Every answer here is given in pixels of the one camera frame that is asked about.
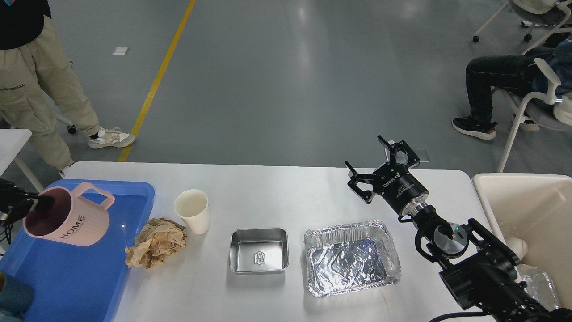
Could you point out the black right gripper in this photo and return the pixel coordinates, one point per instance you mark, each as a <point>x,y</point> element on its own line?
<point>400,188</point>

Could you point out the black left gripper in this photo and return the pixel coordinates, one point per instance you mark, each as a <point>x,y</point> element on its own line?
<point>15,203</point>

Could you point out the pink mug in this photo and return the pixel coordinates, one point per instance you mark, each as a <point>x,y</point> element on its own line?
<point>77,217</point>

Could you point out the steel rectangular container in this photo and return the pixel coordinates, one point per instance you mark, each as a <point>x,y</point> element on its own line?
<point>259,251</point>

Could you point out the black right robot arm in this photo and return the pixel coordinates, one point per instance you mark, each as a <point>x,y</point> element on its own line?
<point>478,269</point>

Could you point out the white side table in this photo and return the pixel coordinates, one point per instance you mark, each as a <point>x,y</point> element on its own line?
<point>11,143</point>

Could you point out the blue plastic tray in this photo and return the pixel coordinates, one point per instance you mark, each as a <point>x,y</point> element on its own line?
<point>82,284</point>

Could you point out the aluminium foil tray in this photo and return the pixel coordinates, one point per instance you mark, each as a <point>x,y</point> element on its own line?
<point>350,258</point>

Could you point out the dark teal object corner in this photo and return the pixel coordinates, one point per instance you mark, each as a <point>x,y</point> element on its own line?
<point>15,298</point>

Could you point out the crumpled brown paper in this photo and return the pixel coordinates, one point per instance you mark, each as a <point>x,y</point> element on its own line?
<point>158,239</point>

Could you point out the person in beige trousers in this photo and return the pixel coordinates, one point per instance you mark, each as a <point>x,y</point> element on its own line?
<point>34,66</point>

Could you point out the white paper cup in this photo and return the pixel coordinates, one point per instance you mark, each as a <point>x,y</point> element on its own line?
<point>192,206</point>

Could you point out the beige plastic bin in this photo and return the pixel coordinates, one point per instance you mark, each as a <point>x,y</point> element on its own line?
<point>532,214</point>

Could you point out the white office chair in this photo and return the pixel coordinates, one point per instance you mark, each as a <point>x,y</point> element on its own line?
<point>545,109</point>

